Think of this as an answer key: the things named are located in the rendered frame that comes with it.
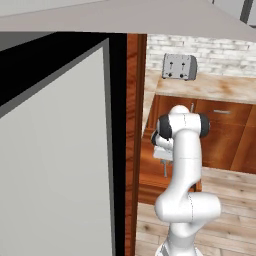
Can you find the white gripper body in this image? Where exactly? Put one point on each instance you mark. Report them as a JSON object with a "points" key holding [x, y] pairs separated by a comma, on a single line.
{"points": [[162, 154]]}

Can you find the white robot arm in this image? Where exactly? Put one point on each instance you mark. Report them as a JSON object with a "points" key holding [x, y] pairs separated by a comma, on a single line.
{"points": [[186, 173]]}

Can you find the wooden drawer front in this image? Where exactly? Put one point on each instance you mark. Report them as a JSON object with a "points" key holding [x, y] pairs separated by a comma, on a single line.
{"points": [[233, 113]]}

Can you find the wooden fridge side panel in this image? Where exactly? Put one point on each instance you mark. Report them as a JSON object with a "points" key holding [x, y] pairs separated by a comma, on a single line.
{"points": [[132, 133]]}

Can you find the silver toaster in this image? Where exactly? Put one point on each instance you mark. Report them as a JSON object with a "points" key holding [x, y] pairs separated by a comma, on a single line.
{"points": [[179, 66]]}

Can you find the grey and black fridge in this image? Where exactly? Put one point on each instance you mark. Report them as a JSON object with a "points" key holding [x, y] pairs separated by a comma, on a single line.
{"points": [[56, 150]]}

